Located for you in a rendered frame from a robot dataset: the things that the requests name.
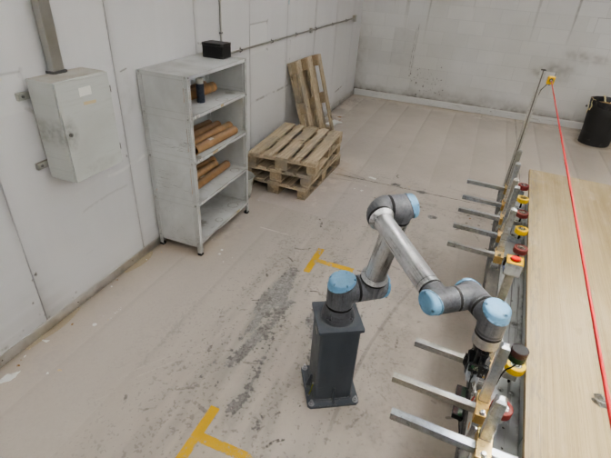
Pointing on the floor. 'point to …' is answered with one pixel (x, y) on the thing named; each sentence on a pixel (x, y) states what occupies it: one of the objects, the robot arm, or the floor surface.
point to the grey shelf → (155, 140)
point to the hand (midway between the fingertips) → (470, 377)
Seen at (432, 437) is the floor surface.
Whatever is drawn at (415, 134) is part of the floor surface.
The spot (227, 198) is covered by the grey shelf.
